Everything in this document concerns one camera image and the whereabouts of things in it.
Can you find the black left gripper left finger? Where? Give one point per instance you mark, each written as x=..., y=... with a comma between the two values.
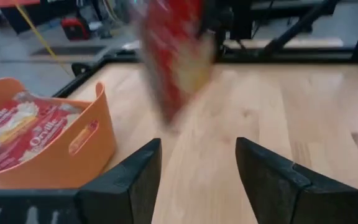
x=110, y=199

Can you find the red tool bag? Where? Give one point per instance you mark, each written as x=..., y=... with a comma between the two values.
x=75, y=28

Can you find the orange plastic basket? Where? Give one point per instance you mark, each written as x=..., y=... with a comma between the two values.
x=73, y=168

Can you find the red curtain panel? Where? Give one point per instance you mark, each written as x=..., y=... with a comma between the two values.
x=11, y=2

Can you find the black aluminium table frame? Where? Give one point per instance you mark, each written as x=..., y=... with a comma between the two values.
x=291, y=54

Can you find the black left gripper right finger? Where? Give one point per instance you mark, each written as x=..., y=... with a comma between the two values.
x=278, y=199

